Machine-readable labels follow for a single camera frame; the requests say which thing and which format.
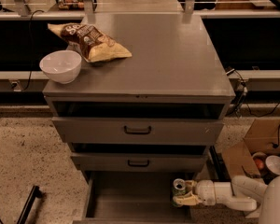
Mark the green soda can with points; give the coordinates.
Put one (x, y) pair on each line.
(178, 191)

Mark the middle grey drawer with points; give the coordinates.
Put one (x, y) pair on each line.
(137, 163)

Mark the white cup in box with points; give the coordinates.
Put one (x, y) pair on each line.
(273, 164)

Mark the brown yellow chip bag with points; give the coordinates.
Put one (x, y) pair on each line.
(95, 46)

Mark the black floor stand right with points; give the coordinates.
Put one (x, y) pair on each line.
(219, 165)

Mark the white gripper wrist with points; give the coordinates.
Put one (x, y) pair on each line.
(204, 190)

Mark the white bowl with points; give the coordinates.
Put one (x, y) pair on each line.
(61, 66)

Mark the grey metal drawer cabinet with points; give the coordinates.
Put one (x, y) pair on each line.
(173, 73)

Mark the wall power outlet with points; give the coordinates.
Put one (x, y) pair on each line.
(15, 85)

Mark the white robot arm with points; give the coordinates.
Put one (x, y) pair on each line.
(242, 193)

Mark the top grey drawer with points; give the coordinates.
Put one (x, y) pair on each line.
(138, 131)

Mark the cardboard box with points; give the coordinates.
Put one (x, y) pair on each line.
(262, 136)

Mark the bottom grey open drawer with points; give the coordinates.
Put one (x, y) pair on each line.
(133, 198)

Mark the black bar on floor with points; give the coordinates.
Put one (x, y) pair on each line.
(34, 193)

